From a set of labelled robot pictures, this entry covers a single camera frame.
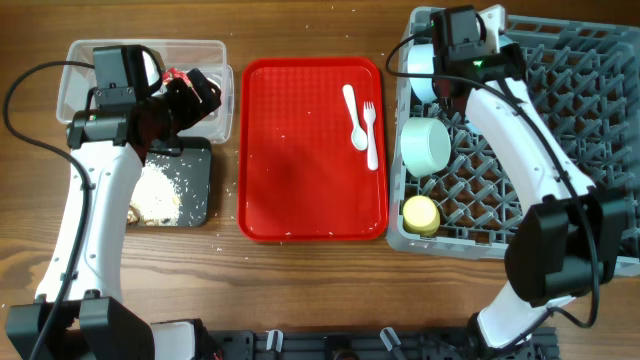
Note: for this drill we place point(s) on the white plastic fork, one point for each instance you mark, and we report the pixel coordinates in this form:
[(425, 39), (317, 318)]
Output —
[(369, 115)]

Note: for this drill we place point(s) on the white plastic spoon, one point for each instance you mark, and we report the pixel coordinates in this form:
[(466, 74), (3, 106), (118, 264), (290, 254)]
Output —
[(358, 136)]

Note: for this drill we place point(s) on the grey dishwasher rack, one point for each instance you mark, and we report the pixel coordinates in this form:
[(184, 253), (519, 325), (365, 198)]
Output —
[(583, 79)]

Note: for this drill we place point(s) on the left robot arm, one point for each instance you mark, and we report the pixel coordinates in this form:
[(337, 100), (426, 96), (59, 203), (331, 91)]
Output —
[(134, 109)]

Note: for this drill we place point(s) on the yellow plastic cup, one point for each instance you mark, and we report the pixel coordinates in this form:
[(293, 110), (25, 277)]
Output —
[(420, 215)]

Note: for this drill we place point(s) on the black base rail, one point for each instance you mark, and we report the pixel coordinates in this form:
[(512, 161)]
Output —
[(431, 344)]

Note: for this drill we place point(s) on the mint green bowl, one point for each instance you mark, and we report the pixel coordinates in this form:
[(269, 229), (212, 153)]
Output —
[(425, 146)]

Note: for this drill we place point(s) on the clear plastic bin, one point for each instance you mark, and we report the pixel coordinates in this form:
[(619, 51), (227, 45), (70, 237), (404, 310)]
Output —
[(209, 56)]

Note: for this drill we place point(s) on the blue bowl with food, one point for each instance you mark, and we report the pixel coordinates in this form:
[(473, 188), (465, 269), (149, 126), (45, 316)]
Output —
[(420, 61)]

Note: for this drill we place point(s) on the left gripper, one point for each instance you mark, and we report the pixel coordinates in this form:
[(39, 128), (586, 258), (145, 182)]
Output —
[(194, 110)]

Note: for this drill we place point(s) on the food scraps and rice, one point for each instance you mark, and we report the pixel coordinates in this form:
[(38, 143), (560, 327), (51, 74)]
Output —
[(171, 192)]

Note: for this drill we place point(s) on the red snack wrapper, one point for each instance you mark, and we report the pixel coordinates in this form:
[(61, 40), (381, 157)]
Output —
[(173, 74)]

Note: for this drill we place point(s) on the red serving tray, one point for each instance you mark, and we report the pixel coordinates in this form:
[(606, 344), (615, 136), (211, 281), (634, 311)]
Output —
[(300, 179)]

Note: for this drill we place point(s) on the white napkin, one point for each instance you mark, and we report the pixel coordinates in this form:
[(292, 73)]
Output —
[(163, 89)]

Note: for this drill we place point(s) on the black waste tray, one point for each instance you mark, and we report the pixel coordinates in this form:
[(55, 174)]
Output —
[(114, 172)]

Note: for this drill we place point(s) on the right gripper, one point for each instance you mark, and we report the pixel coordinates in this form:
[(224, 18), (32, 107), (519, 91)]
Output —
[(498, 62)]

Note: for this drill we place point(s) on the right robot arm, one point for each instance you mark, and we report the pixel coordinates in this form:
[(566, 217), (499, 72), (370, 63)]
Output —
[(566, 245)]

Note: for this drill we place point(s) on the light blue plate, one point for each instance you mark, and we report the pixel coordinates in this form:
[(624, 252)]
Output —
[(502, 40)]

